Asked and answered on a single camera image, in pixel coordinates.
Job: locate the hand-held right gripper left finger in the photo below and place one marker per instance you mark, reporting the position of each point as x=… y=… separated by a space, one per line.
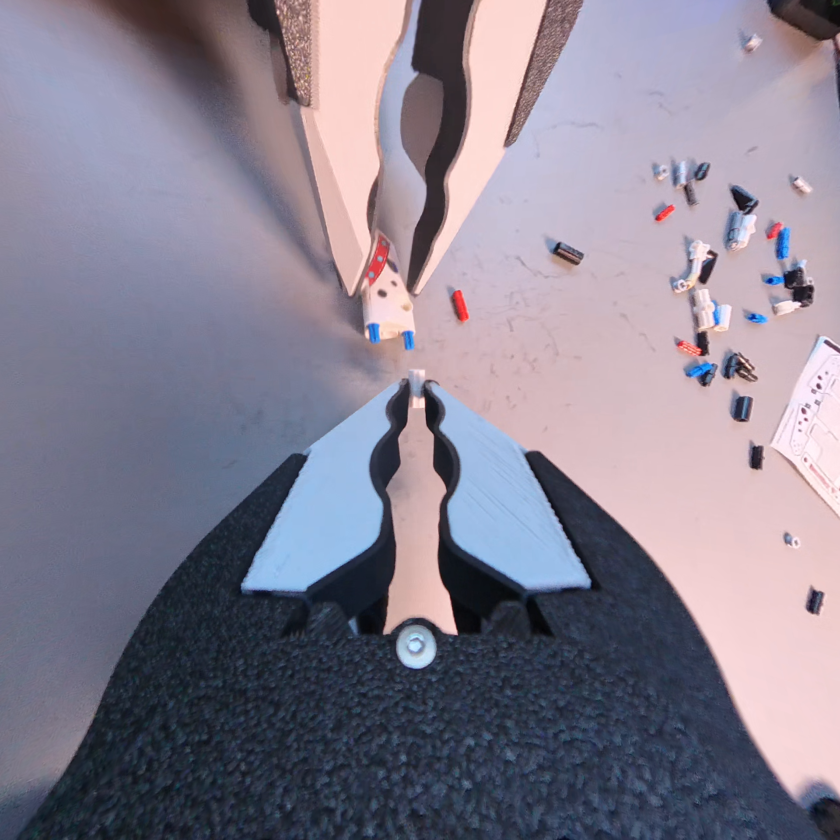
x=321 y=525

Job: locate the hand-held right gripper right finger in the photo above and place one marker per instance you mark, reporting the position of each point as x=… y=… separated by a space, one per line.
x=512 y=518

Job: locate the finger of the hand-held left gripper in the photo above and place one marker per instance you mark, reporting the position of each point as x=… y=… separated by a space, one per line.
x=499 y=79
x=354 y=98

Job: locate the white toy tube connector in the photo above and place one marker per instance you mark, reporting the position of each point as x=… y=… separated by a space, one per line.
x=724 y=317
x=417 y=387

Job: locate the black toy tube connector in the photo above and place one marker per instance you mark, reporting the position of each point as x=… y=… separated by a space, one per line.
x=568 y=253
x=743 y=408

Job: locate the white spotted toy panel assembly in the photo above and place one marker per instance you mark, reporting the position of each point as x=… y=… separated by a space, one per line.
x=390 y=295

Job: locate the dark grey toy pin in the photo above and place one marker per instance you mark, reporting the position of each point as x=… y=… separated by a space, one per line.
x=690 y=192

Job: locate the black toy pin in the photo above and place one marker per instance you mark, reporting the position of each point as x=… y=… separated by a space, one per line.
x=757 y=456
x=815 y=600
x=745 y=361
x=749 y=375
x=702 y=342
x=709 y=375
x=730 y=365

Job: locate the white toy connector with hole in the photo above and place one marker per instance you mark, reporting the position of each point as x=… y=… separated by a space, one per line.
x=702 y=308

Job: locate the black device with green display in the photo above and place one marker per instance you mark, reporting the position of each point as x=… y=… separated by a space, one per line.
x=807 y=16

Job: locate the toy sticker sheet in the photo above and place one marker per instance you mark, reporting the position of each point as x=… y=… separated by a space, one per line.
x=817 y=426

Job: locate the long blue toy pin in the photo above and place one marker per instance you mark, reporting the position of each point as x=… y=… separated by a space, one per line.
x=782 y=243

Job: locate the black toy cross connector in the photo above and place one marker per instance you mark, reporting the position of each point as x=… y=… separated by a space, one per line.
x=804 y=295
x=794 y=277

